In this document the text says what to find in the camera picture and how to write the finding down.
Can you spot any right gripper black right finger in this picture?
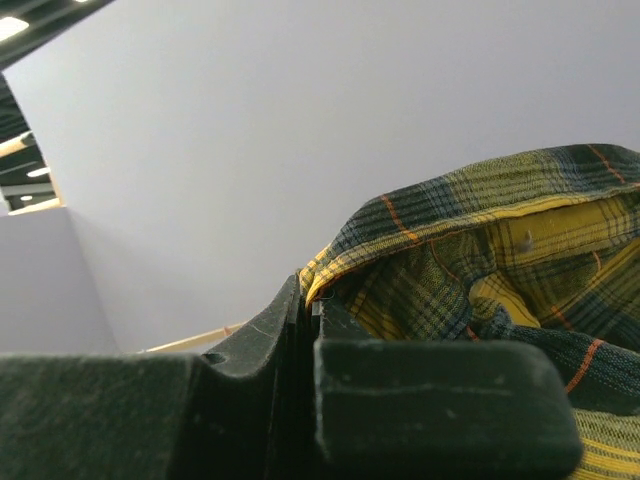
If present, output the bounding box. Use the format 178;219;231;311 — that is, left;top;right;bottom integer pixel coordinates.
313;300;583;479

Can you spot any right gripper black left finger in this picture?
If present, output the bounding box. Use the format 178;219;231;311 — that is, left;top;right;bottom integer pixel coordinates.
1;277;300;479

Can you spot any yellow plaid shirt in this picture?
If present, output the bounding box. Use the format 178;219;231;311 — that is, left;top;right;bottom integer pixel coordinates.
299;144;639;479

